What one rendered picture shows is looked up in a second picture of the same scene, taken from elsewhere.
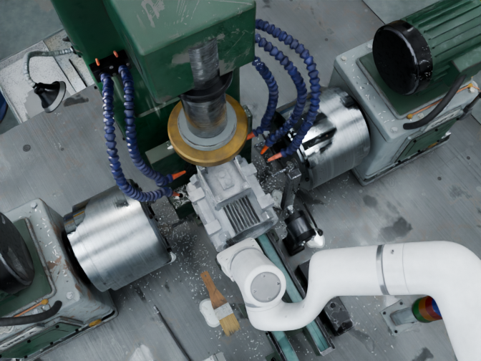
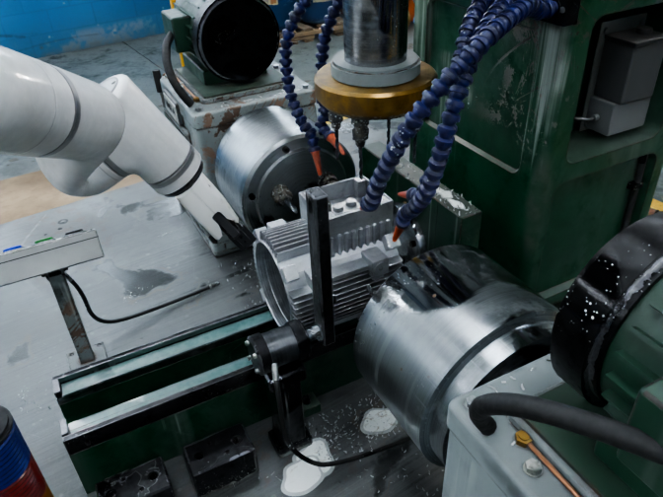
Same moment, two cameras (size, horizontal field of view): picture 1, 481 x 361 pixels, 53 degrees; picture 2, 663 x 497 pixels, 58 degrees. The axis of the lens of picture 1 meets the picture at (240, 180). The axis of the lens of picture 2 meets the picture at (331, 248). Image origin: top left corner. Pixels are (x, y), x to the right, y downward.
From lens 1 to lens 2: 1.13 m
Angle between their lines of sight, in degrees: 58
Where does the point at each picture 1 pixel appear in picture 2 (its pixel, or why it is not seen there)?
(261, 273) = (116, 79)
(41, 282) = (216, 92)
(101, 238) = (258, 118)
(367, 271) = not seen: hidden behind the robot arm
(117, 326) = (202, 258)
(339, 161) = (396, 353)
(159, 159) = (369, 150)
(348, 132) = (452, 334)
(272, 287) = not seen: hidden behind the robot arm
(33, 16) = not seen: outside the picture
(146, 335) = (184, 281)
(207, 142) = (336, 59)
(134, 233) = (263, 137)
